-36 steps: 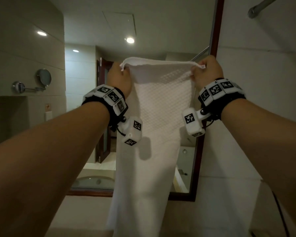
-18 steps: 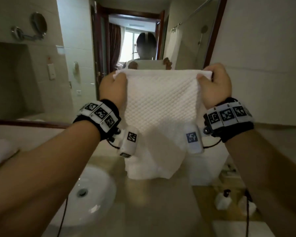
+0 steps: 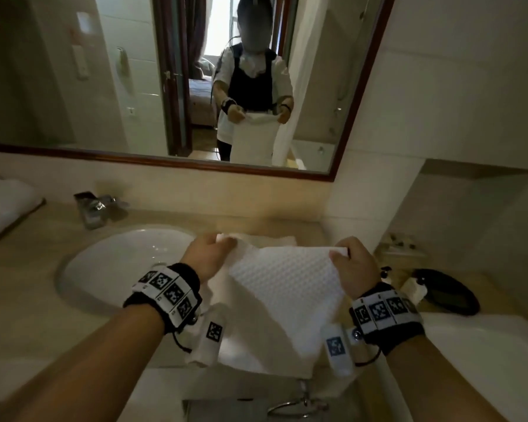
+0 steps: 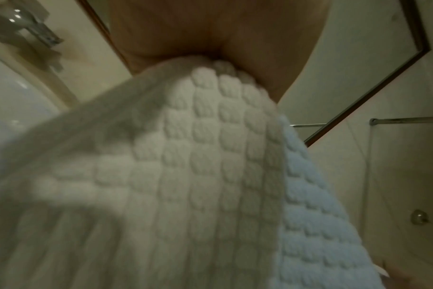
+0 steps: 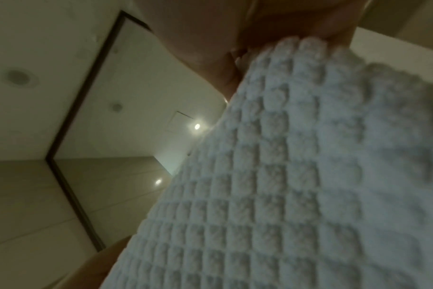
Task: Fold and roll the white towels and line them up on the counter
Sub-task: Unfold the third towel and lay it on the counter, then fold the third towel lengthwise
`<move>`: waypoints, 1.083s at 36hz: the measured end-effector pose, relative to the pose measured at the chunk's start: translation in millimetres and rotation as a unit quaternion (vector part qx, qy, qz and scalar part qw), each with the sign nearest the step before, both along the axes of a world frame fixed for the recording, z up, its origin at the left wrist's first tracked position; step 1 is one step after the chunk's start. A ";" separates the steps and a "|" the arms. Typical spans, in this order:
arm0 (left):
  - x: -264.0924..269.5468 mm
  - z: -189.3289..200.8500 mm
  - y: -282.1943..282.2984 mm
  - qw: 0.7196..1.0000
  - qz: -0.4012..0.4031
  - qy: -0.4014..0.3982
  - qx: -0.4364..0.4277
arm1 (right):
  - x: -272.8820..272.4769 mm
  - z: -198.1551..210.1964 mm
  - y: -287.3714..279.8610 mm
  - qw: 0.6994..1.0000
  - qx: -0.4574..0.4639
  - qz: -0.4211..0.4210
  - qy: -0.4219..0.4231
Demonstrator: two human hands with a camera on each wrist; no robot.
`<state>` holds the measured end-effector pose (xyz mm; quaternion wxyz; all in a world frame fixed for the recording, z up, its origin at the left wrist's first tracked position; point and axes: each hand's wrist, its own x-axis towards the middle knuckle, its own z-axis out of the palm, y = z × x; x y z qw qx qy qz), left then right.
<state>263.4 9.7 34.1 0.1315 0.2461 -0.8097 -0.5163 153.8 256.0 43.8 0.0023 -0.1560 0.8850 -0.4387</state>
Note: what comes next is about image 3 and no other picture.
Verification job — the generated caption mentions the chrome faucet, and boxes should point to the chrome faucet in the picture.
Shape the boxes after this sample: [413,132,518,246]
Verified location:
[73,190,131,230]

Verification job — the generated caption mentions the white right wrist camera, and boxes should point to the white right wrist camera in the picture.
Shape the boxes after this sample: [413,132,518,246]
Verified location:
[320,324,357,377]

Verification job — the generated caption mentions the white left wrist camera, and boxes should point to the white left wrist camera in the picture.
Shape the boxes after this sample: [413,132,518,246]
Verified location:
[187,309,229,367]

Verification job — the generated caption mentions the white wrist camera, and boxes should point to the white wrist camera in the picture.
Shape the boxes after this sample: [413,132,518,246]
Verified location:
[320,324,357,377]
[187,309,229,367]

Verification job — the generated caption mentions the wooden framed wall mirror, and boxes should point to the wooden framed wall mirror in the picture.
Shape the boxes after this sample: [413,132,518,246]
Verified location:
[0,0,397,183]

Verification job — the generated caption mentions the black left wrist marker band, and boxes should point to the black left wrist marker band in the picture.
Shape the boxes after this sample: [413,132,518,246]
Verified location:
[123,264,203,335]

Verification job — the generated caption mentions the wooden bathtub ledge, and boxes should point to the wooden bathtub ledge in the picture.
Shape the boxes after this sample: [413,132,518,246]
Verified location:
[369,258,528,330]

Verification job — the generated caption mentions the black wrist marker band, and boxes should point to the black wrist marker band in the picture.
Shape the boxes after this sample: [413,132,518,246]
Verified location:
[350,283,425,356]
[123,264,203,335]

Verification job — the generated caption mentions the black right wrist marker band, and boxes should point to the black right wrist marker band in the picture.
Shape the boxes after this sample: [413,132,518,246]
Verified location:
[350,283,425,356]

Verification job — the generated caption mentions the white bathtub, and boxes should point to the white bathtub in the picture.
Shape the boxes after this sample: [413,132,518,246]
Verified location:
[374,311,528,422]

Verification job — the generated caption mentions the small amenity tray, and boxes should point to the small amenity tray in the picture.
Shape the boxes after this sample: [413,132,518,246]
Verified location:
[376,232,428,260]

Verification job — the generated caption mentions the black oval tray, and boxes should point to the black oval tray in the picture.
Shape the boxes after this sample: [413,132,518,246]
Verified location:
[412,268,481,317]

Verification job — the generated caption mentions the person's right forearm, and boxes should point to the person's right forearm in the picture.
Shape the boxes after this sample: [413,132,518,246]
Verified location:
[385,333,507,422]

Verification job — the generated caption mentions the person's left forearm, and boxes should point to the person's left forearm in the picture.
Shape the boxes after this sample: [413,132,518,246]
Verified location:
[0,305,166,422]

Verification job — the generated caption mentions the white oval sink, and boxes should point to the white oval sink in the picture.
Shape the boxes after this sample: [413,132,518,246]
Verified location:
[55,227,197,317]

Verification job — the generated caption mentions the person's right hand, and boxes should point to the person's right hand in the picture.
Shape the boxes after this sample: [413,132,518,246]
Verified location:
[329,236,381,300]

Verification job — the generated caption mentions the chrome towel ring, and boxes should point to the chrome towel ring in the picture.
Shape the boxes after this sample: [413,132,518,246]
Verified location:
[267,380,329,419]

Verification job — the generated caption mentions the person's left hand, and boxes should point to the person's left hand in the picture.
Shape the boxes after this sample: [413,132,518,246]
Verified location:
[180,232,238,284]

